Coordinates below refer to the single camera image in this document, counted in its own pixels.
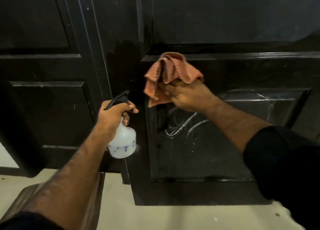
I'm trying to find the person's left hand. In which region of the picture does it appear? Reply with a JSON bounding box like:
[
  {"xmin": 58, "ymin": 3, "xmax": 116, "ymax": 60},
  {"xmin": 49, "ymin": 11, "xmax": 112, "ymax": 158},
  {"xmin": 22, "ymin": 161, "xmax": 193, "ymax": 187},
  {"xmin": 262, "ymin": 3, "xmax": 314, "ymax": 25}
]
[{"xmin": 96, "ymin": 100, "xmax": 139, "ymax": 143}]

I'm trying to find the person's right hand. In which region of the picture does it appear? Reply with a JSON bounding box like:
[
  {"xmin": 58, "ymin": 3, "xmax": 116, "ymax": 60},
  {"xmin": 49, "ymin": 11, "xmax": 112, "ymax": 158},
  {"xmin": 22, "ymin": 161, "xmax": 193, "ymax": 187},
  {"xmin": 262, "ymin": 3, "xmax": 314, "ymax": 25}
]
[{"xmin": 164, "ymin": 79, "xmax": 220, "ymax": 113}]

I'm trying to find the white spray bottle black trigger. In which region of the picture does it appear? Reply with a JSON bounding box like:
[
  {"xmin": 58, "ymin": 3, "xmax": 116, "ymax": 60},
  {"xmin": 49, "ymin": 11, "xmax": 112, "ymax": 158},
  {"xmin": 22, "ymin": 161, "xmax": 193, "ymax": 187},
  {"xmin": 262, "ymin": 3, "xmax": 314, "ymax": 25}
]
[{"xmin": 104, "ymin": 90, "xmax": 137, "ymax": 159}]

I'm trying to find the orange checked cloth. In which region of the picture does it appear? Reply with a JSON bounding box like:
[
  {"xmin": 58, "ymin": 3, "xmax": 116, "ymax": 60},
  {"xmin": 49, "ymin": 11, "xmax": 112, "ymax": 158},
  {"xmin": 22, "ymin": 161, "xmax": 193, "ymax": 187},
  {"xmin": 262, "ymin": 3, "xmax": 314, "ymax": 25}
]
[{"xmin": 143, "ymin": 52, "xmax": 204, "ymax": 108}]

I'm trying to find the black wooden door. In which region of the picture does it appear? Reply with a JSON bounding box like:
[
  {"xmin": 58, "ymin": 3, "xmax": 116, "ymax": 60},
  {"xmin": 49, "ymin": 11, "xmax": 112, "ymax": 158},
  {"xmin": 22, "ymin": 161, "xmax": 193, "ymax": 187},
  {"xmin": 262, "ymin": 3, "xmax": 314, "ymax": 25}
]
[{"xmin": 90, "ymin": 0, "xmax": 320, "ymax": 207}]

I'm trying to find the person's left forearm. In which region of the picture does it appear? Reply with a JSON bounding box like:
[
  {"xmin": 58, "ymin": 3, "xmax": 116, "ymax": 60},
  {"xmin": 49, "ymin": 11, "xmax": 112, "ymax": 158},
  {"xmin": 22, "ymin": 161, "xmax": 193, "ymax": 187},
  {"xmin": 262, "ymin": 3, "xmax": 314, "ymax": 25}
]
[{"xmin": 21, "ymin": 127, "xmax": 113, "ymax": 230}]

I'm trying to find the dark wooden side door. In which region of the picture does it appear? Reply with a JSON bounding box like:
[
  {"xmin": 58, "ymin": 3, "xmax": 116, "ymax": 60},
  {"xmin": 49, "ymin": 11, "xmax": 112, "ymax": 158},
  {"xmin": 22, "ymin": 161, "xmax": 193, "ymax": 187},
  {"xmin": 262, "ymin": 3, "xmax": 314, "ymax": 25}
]
[{"xmin": 0, "ymin": 0, "xmax": 130, "ymax": 185}]

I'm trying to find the brown striped doormat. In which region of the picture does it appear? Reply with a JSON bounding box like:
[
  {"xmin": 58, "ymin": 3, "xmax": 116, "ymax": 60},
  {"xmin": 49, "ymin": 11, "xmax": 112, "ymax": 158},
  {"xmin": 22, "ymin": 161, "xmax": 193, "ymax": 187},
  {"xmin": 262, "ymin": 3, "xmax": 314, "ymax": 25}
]
[{"xmin": 0, "ymin": 172, "xmax": 105, "ymax": 230}]

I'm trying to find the black right sleeve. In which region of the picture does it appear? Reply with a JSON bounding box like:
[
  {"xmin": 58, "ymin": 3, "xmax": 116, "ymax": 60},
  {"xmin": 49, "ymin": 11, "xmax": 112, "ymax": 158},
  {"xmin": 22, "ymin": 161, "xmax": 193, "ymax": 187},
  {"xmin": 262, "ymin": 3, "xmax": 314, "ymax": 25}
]
[{"xmin": 243, "ymin": 125, "xmax": 320, "ymax": 230}]

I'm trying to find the black sleeve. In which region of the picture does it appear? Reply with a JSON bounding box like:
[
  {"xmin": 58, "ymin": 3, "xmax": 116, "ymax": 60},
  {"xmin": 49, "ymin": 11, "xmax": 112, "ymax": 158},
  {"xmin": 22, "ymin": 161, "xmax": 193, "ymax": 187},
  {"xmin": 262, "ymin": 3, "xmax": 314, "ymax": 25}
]
[
  {"xmin": 243, "ymin": 125, "xmax": 320, "ymax": 230},
  {"xmin": 0, "ymin": 211, "xmax": 65, "ymax": 230}
]

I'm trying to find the black left sleeve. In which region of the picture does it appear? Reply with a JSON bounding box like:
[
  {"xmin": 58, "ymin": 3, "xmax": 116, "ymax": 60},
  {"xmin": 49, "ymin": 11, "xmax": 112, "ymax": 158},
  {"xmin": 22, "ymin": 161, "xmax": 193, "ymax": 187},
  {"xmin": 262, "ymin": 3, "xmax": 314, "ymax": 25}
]
[{"xmin": 0, "ymin": 211, "xmax": 65, "ymax": 230}]

